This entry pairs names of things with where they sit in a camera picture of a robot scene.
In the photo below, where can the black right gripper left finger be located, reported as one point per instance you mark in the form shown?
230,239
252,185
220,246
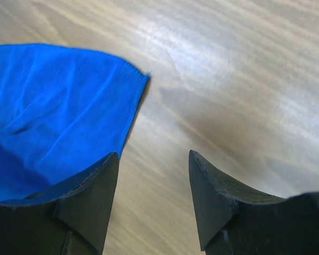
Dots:
70,217

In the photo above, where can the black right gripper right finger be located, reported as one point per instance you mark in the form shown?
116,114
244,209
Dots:
233,218

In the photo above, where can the blue towel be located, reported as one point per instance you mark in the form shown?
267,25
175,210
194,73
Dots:
61,110

